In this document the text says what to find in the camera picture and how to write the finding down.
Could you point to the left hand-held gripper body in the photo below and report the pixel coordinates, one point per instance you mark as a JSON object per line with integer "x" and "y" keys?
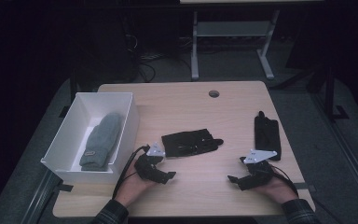
{"x": 147, "y": 169}

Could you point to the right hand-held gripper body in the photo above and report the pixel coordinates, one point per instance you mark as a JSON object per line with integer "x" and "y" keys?
{"x": 258, "y": 172}

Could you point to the black glove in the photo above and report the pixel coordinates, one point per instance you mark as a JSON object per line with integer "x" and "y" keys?
{"x": 183, "y": 143}
{"x": 267, "y": 137}

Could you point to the grey knitted mitten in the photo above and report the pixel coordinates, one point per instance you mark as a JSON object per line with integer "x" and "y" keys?
{"x": 101, "y": 140}

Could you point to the white rectangular box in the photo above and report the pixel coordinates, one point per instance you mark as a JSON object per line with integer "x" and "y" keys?
{"x": 74, "y": 124}

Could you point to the person's left hand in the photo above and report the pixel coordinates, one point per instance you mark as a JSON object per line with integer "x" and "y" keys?
{"x": 130, "y": 186}

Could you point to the person's right hand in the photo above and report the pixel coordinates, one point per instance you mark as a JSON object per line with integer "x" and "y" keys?
{"x": 278, "y": 191}

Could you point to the black stand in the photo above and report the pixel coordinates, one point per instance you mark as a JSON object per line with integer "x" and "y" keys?
{"x": 329, "y": 93}

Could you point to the metal floor rail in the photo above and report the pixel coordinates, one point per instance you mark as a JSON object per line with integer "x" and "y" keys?
{"x": 38, "y": 199}
{"x": 351, "y": 161}

